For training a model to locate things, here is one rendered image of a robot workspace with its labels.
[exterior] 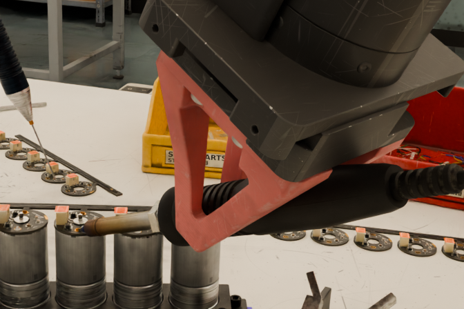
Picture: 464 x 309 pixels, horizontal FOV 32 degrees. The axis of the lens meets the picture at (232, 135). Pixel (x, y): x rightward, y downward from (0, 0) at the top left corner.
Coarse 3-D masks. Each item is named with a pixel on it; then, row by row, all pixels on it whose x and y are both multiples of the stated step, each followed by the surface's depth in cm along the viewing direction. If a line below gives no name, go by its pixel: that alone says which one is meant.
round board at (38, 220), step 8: (16, 216) 39; (32, 216) 39; (40, 216) 39; (0, 224) 38; (8, 224) 37; (16, 224) 38; (24, 224) 38; (32, 224) 38; (40, 224) 38; (8, 232) 37; (16, 232) 37; (24, 232) 37
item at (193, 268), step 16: (176, 256) 38; (192, 256) 38; (208, 256) 38; (176, 272) 39; (192, 272) 38; (208, 272) 38; (176, 288) 39; (192, 288) 39; (208, 288) 39; (176, 304) 39; (192, 304) 39; (208, 304) 39
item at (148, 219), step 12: (156, 204) 33; (120, 216) 35; (132, 216) 34; (144, 216) 33; (156, 216) 32; (84, 228) 36; (96, 228) 36; (108, 228) 35; (120, 228) 35; (132, 228) 34; (144, 228) 34; (156, 228) 32
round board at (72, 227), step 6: (72, 216) 39; (84, 216) 39; (90, 216) 39; (96, 216) 39; (102, 216) 39; (54, 222) 38; (60, 228) 38; (66, 228) 38; (72, 228) 38; (66, 234) 37; (72, 234) 37; (78, 234) 37; (84, 234) 37
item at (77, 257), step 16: (80, 224) 38; (64, 240) 38; (80, 240) 37; (96, 240) 38; (64, 256) 38; (80, 256) 38; (96, 256) 38; (64, 272) 38; (80, 272) 38; (96, 272) 38; (64, 288) 38; (80, 288) 38; (96, 288) 39; (64, 304) 39; (80, 304) 38; (96, 304) 39
